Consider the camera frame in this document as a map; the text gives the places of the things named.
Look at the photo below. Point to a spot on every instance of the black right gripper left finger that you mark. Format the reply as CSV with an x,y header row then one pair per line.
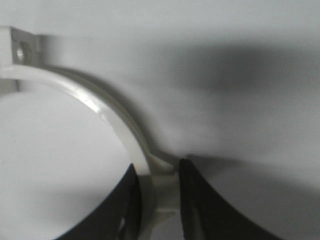
x,y
118,217

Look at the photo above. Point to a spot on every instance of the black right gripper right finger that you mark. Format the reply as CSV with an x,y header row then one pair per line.
x,y
206,215

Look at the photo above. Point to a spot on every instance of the white half pipe clamp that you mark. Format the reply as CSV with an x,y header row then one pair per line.
x,y
158,179

